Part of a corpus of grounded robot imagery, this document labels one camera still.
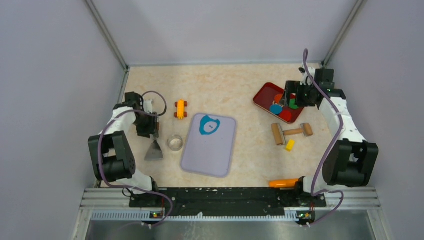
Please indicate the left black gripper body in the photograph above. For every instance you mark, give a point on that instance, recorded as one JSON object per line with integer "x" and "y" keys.
{"x": 145, "y": 124}

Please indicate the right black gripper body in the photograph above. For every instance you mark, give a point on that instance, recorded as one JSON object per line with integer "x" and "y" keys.
{"x": 303, "y": 94}

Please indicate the round blue dough wrapper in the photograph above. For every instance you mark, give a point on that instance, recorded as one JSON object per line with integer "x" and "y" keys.
{"x": 276, "y": 109}

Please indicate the metal scraper wooden handle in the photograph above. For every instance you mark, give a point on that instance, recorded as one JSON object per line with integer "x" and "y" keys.
{"x": 154, "y": 152}

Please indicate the round metal cutter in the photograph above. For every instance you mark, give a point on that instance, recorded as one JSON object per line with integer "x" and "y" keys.
{"x": 175, "y": 143}

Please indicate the wooden rolling pin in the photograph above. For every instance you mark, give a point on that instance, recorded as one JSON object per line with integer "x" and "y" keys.
{"x": 280, "y": 135}

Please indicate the blue dough piece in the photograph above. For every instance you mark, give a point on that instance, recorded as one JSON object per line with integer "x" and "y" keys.
{"x": 208, "y": 125}

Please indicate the lavender plastic tray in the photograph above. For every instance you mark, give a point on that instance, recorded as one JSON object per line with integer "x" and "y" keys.
{"x": 209, "y": 155}

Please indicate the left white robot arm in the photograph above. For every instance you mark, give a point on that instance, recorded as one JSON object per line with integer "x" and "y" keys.
{"x": 112, "y": 159}

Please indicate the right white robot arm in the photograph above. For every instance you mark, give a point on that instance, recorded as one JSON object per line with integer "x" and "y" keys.
{"x": 349, "y": 160}

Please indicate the green dough disc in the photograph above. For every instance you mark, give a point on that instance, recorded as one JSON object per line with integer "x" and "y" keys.
{"x": 292, "y": 104}

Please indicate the orange dough disc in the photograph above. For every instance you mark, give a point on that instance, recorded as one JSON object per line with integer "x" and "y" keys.
{"x": 278, "y": 98}

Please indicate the red dough disc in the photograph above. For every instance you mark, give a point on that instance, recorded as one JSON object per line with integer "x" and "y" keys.
{"x": 285, "y": 115}

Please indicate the red plate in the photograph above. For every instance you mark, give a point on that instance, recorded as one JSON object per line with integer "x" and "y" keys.
{"x": 265, "y": 98}

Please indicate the orange toy car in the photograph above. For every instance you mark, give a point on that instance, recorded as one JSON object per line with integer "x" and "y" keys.
{"x": 181, "y": 109}

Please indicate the yellow block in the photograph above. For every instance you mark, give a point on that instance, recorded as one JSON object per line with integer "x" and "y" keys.
{"x": 289, "y": 145}

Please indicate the orange carrot toy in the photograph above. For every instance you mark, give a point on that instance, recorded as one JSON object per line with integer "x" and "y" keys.
{"x": 283, "y": 183}

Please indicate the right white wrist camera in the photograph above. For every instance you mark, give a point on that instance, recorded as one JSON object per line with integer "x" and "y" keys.
{"x": 306, "y": 81}

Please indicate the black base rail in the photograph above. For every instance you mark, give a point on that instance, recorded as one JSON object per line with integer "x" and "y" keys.
{"x": 227, "y": 202}

